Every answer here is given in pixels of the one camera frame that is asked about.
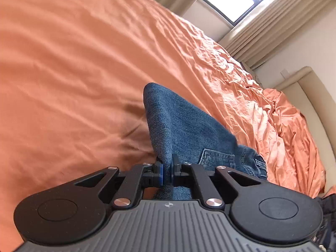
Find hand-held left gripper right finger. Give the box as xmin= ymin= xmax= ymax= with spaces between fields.
xmin=171 ymin=154 xmax=266 ymax=208

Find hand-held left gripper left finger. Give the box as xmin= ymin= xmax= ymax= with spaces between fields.
xmin=67 ymin=156 xmax=166 ymax=210

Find blue denim pants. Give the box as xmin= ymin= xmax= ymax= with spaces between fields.
xmin=143 ymin=82 xmax=268 ymax=201

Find orange bed sheet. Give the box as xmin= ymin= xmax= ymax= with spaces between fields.
xmin=0 ymin=0 xmax=328 ymax=250

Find beige padded headboard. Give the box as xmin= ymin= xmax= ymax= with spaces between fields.
xmin=273 ymin=66 xmax=336 ymax=193

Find narrow beige curtain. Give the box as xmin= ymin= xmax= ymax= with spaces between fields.
xmin=219 ymin=0 xmax=336 ymax=70

